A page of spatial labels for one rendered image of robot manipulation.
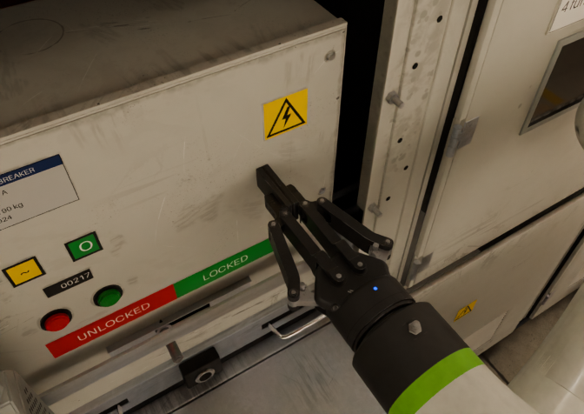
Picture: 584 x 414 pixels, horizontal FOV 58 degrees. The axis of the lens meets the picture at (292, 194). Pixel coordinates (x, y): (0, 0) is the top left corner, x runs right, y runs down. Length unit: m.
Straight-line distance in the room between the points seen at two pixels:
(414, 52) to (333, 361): 0.53
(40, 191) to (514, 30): 0.53
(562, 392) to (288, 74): 0.40
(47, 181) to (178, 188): 0.14
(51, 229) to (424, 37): 0.43
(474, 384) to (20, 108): 0.44
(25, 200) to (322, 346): 0.57
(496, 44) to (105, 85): 0.43
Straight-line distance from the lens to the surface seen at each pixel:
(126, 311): 0.70
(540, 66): 0.78
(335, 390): 0.90
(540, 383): 0.58
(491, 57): 0.68
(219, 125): 0.55
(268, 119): 0.58
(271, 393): 0.89
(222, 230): 0.66
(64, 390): 0.72
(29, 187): 0.52
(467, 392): 0.45
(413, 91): 0.64
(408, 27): 0.58
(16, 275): 0.60
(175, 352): 0.74
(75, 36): 0.59
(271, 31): 0.56
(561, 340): 0.59
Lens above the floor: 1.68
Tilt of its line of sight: 48 degrees down
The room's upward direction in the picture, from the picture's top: straight up
